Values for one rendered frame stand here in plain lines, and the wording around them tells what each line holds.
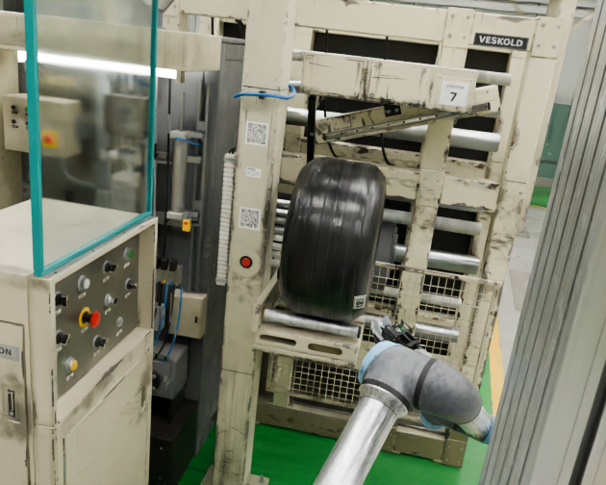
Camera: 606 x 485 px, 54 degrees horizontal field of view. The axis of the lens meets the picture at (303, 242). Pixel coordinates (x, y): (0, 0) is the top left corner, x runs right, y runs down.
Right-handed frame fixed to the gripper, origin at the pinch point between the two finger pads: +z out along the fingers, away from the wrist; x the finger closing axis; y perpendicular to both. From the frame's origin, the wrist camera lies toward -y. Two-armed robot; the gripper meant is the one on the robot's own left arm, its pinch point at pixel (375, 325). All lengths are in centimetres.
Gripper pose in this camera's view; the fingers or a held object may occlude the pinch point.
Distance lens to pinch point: 186.1
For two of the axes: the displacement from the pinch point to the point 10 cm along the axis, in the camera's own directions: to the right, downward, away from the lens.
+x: -8.9, 2.9, -3.6
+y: -0.7, -8.5, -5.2
